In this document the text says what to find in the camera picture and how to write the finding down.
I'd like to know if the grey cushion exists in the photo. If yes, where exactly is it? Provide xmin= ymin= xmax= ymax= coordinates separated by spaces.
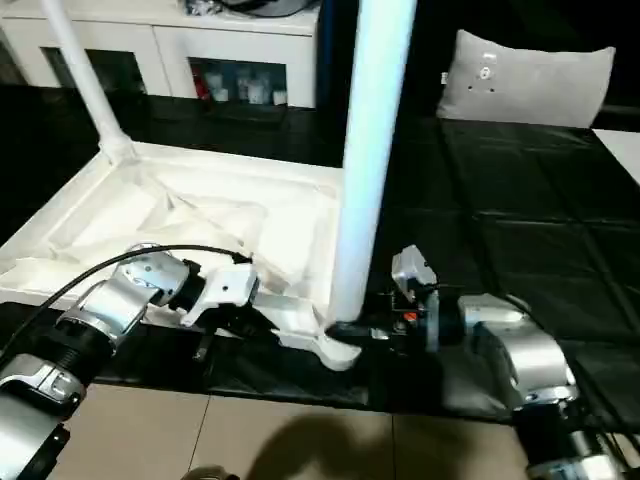
xmin=438 ymin=30 xmax=617 ymax=129

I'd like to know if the black gear on cabinet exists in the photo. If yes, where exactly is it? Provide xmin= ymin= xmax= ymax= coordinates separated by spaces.
xmin=185 ymin=0 xmax=319 ymax=19

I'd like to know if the white plastic table top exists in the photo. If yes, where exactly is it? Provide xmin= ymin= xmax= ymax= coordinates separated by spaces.
xmin=0 ymin=140 xmax=363 ymax=371

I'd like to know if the black cabinet with yellow label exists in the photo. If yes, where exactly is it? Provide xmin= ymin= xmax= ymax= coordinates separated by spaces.
xmin=318 ymin=0 xmax=463 ymax=121

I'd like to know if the white glass-door cabinet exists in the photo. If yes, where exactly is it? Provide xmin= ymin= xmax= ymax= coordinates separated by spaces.
xmin=0 ymin=0 xmax=321 ymax=109

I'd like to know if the black table mat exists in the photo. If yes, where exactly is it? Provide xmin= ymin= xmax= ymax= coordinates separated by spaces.
xmin=0 ymin=85 xmax=640 ymax=421

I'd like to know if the white flat board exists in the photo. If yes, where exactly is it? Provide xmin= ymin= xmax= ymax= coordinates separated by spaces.
xmin=594 ymin=128 xmax=640 ymax=189

